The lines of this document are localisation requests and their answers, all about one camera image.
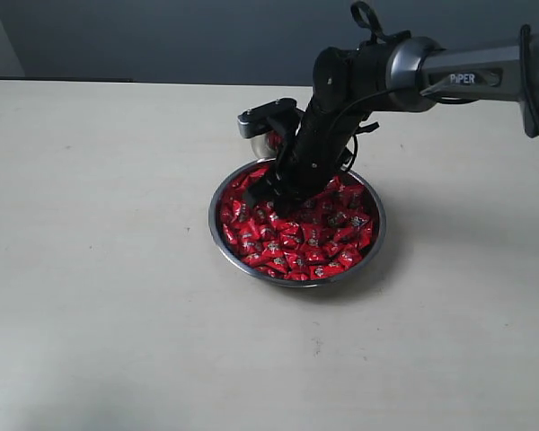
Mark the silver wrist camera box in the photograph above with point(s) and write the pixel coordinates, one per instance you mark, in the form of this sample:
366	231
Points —
280	116

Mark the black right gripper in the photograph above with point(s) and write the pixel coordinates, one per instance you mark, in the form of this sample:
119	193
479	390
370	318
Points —
312	159

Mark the stainless steel cup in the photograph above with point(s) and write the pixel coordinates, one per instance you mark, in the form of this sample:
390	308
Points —
266	145

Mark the red wrapped candy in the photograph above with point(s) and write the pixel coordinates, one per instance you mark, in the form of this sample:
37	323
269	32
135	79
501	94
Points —
296	262
318	272
349	258
255	259
278	264

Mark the metal bowl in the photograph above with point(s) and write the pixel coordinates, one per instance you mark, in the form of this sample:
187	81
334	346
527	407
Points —
347	214

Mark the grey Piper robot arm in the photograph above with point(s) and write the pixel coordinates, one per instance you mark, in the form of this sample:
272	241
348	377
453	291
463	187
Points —
402	74

